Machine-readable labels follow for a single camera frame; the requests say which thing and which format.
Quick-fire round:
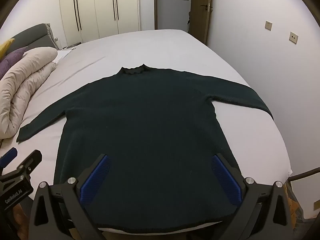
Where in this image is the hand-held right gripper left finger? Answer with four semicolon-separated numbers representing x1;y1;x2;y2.
29;154;112;240

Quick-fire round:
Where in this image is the bed with white sheet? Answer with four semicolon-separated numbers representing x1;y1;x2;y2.
0;29;293;240

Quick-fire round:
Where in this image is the cream wardrobe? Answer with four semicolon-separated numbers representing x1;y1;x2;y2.
59;0;155;48

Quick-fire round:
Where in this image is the brown wooden door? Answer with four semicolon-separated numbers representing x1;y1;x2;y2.
186;0;213;47

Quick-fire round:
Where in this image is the dark green sweater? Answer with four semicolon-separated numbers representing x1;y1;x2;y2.
16;64;274;233

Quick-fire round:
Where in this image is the yellow pillow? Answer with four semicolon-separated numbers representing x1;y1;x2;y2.
0;38;15;57

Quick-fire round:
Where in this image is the beige duvet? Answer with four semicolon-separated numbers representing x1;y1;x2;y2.
0;47;58;139

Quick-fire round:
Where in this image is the dark curved bar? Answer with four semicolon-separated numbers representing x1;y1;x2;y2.
287;167;320;181

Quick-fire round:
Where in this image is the purple pillow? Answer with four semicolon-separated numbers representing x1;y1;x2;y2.
0;47;28;73

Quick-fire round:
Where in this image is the grey padded headboard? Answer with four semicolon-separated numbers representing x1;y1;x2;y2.
5;23;60;55

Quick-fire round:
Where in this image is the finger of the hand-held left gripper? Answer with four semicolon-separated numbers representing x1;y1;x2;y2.
0;148;18;168
1;149;42;180

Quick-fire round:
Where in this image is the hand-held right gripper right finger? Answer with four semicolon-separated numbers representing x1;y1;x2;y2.
210;152;294;240

